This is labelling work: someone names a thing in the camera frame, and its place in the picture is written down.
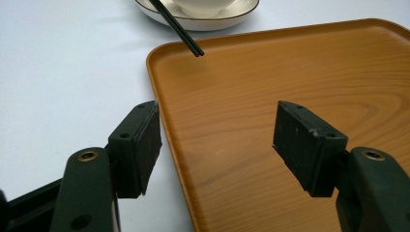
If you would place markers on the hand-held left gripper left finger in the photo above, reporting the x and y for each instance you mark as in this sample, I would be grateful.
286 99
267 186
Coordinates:
135 151

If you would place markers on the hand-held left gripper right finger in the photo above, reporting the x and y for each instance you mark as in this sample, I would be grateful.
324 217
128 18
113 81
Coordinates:
309 151

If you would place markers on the wooden tray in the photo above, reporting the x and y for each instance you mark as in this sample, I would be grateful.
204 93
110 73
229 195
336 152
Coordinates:
257 106

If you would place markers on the black chopstick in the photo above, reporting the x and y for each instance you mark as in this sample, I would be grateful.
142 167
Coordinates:
172 24
180 24

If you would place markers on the white plate with dark rim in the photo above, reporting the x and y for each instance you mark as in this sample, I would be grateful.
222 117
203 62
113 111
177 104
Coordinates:
206 21

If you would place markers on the white bowl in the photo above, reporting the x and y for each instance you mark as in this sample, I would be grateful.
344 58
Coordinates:
203 8

